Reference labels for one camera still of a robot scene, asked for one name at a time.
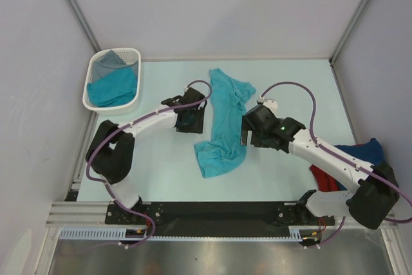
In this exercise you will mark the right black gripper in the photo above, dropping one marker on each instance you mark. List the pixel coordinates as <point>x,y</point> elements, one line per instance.
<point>246,127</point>

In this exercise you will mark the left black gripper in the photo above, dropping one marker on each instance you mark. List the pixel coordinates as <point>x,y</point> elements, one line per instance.
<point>197,127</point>

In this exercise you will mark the light teal polo shirt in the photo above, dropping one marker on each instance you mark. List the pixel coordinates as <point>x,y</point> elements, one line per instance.
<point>224,153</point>

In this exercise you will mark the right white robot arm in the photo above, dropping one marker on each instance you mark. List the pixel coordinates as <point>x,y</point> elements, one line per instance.
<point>370,190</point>

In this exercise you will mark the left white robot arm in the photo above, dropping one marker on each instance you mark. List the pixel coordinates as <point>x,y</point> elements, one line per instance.
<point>110,154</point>

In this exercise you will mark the red folded shirt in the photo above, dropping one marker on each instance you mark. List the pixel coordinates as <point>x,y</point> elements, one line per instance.
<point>325,182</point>

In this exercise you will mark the teal shirt in basket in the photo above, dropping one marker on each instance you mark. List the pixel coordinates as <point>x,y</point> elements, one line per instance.
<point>115,89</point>

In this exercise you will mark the white plastic laundry basket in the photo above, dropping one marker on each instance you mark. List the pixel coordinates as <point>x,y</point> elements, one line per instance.
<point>132,58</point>

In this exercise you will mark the grey shirt in basket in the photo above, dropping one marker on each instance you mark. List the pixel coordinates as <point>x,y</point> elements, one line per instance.
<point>108,63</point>

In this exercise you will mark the navy blue folded shirt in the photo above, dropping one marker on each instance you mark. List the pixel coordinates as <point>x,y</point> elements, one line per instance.
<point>371,151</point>

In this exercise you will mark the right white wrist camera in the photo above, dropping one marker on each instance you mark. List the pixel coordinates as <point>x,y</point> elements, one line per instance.
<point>270,104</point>

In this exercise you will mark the aluminium frame rail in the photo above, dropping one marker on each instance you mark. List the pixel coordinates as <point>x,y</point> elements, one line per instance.
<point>99,213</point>

